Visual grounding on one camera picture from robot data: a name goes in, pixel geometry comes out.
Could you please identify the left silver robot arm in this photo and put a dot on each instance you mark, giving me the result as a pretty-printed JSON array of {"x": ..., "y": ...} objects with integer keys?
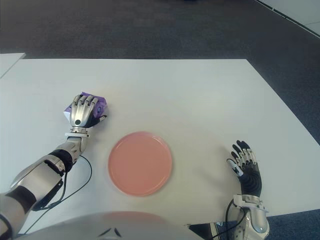
[{"x": 37, "y": 180}]

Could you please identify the grey robot torso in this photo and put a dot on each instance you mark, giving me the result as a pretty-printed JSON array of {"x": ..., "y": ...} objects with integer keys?
[{"x": 107, "y": 226}]

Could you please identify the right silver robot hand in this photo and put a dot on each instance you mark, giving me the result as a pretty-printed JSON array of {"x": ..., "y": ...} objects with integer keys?
[{"x": 250, "y": 180}]

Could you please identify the purple tissue paper pack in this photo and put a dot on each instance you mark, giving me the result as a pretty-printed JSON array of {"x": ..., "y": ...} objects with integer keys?
[{"x": 101, "y": 105}]

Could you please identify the round pink plate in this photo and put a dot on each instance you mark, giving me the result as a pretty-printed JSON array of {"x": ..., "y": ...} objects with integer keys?
[{"x": 140, "y": 163}]

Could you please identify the neighbouring white table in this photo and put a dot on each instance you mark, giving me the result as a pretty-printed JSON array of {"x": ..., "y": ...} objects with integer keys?
[{"x": 10, "y": 62}]

